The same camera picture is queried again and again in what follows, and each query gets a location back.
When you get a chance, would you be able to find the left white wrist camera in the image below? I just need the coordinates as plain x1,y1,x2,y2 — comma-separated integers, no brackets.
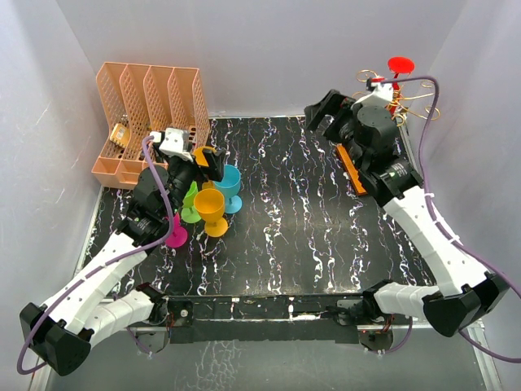
149,127,193,161

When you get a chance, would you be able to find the orange wine glass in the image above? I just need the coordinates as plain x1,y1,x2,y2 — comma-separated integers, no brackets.
194,188,229,238

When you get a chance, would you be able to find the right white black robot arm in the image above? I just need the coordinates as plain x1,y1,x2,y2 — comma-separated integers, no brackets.
304,90,508,337

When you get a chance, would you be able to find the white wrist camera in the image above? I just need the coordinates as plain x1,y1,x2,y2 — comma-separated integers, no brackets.
355,77,394,108
149,127,193,161

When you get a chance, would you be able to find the green wine glass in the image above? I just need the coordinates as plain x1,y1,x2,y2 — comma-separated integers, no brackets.
180,181,201,224

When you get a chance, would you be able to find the gold wire glass rack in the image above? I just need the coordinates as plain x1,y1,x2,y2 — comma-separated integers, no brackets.
335,67,443,197

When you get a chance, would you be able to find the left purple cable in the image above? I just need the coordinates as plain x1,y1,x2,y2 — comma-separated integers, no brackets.
15,136,176,375

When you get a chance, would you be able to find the red wine glass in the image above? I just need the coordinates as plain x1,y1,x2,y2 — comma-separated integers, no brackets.
387,56,415,79

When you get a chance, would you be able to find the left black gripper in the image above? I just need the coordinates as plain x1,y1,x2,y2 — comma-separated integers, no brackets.
164,143,225,217

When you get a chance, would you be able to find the magenta wine glass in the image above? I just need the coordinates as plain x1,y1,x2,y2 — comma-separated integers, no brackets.
165,214,188,248

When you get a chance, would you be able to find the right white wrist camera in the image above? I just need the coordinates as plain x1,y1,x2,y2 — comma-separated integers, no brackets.
355,77,394,108

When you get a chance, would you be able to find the black front base bar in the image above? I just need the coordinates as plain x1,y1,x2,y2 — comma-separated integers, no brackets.
168,293,362,344

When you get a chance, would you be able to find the yellow-orange wine glass front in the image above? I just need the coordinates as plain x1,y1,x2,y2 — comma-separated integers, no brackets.
193,146,217,190

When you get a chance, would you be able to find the cyan wine glass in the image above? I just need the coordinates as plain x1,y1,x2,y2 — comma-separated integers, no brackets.
213,165,243,214

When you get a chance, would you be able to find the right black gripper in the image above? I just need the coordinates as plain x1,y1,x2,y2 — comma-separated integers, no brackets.
305,90,368,172

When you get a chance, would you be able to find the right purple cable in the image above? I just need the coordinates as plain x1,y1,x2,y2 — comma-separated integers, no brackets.
361,76,521,364

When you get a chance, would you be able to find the yellow tag in organizer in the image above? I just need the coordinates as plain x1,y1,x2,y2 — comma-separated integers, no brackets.
109,123,131,148

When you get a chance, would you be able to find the purple cable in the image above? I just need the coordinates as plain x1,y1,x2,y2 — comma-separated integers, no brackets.
15,136,176,375
361,76,521,364

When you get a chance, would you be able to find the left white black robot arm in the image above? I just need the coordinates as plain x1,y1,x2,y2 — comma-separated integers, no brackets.
20,147,226,376

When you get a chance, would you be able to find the peach plastic file organizer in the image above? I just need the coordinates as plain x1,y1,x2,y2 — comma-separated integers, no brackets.
92,62,211,190

